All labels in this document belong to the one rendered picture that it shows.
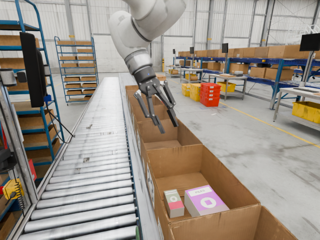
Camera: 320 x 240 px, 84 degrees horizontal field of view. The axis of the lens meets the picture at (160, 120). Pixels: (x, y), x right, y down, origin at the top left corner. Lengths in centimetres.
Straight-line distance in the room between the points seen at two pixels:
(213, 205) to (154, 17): 65
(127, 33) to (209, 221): 62
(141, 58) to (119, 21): 14
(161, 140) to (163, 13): 89
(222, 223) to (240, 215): 6
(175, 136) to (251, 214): 79
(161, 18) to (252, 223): 66
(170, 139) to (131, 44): 81
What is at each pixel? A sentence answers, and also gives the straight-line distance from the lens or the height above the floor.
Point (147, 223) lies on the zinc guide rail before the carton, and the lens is 75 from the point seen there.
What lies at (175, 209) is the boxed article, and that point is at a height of 93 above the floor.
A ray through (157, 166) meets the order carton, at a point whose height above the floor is 96.
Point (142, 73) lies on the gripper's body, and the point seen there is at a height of 141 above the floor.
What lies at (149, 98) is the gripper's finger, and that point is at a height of 132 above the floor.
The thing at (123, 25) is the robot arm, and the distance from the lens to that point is 66.
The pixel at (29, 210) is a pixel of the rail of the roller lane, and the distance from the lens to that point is 118.
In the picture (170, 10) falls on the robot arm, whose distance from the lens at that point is 58.
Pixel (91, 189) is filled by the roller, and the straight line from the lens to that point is 117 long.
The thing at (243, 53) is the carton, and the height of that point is 153.
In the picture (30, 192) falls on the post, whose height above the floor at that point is 82.
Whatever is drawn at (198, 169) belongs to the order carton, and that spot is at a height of 91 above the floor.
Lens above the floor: 146
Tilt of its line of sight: 20 degrees down
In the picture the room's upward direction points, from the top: straight up
